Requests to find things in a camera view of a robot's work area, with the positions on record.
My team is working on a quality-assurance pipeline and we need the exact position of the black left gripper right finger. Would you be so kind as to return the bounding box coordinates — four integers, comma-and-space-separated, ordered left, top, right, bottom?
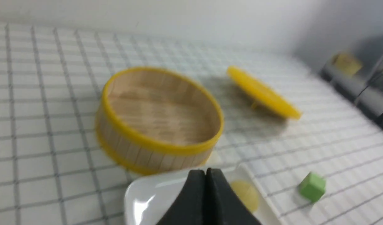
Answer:
206, 168, 261, 225

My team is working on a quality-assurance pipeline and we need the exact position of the white grid tablecloth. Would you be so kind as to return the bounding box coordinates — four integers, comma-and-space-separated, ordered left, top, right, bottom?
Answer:
0, 23, 383, 225

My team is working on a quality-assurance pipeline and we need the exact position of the green foam cube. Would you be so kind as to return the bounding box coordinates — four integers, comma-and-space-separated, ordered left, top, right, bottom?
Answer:
298, 172, 326, 203

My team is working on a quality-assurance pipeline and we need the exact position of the yellow steamed bun on plate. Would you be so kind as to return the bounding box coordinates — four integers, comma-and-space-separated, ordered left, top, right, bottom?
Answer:
230, 180, 260, 213

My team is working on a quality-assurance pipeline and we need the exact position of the white square plate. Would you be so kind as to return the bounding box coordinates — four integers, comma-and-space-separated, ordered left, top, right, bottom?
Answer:
123, 164, 282, 225

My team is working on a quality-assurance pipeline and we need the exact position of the bamboo steamer basket yellow rim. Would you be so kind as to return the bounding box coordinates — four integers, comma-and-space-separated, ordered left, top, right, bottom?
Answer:
95, 67, 224, 175

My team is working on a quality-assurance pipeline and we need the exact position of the bamboo steamer lid yellow rim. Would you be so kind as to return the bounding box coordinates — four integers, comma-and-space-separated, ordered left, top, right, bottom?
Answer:
226, 66, 302, 120

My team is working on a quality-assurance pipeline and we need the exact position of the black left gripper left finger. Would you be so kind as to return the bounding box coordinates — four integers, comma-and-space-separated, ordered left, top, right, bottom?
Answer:
157, 170, 205, 225

